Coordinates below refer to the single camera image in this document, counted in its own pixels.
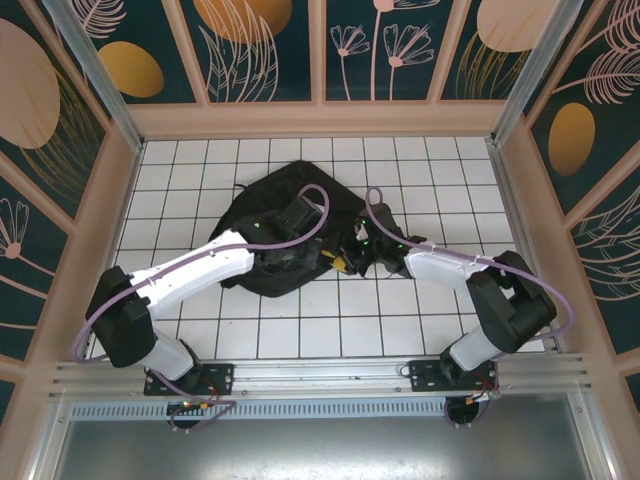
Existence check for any aluminium side rail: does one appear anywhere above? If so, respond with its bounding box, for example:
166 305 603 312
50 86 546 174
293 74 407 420
487 138 569 354

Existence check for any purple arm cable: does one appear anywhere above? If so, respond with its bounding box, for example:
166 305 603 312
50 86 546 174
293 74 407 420
364 187 574 431
72 183 331 432

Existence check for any grey metal panel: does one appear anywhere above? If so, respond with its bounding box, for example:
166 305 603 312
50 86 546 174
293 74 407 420
54 419 601 480

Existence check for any aluminium mounting rail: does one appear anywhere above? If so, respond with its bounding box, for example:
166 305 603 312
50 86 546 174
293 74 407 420
49 352 591 399

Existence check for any aluminium corner post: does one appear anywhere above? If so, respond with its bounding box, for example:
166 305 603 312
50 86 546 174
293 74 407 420
42 0 146 154
489 0 586 146

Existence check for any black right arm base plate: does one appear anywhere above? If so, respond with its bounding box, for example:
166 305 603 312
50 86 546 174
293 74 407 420
408 357 501 394

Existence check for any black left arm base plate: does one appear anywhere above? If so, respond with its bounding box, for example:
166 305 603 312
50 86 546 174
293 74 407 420
143 362 236 396

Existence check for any slotted grey cable duct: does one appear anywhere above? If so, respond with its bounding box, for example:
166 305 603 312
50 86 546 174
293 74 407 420
69 402 451 421

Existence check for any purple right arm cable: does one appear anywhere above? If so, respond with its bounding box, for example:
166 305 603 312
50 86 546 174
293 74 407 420
364 187 574 431

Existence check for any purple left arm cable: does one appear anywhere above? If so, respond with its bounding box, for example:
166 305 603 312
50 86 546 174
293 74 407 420
72 183 331 432

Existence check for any black backpack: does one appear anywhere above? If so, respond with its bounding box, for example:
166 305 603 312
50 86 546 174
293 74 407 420
207 159 374 299

